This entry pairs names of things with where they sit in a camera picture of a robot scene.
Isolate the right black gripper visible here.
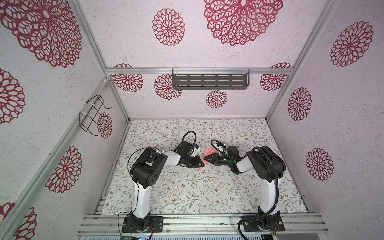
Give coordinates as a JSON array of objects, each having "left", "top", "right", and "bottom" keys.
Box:
[{"left": 204, "top": 153, "right": 233, "bottom": 167}]

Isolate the pink square paper sheet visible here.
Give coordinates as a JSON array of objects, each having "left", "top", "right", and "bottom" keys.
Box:
[{"left": 197, "top": 146, "right": 214, "bottom": 172}]

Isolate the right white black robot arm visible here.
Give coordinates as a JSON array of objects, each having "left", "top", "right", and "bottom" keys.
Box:
[{"left": 204, "top": 146, "right": 287, "bottom": 216}]

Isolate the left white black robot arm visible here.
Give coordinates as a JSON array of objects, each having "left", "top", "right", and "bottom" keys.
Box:
[{"left": 130, "top": 145, "right": 205, "bottom": 219}]

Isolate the right wrist camera with cable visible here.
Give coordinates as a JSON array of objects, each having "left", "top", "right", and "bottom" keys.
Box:
[{"left": 210, "top": 140, "right": 242, "bottom": 163}]

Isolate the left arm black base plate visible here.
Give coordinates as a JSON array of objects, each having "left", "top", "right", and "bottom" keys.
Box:
[{"left": 121, "top": 215, "right": 164, "bottom": 233}]

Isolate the dark grey slotted wall shelf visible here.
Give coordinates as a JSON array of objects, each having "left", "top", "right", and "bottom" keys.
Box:
[{"left": 171, "top": 69, "right": 250, "bottom": 90}]

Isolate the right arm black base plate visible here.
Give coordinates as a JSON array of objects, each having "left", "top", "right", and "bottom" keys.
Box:
[{"left": 242, "top": 212, "right": 286, "bottom": 233}]

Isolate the black wire wall rack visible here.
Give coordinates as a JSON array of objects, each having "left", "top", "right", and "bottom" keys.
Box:
[{"left": 78, "top": 95, "right": 113, "bottom": 139}]

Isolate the aluminium front rail base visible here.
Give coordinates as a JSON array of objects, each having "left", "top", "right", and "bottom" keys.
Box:
[{"left": 77, "top": 213, "right": 329, "bottom": 237}]

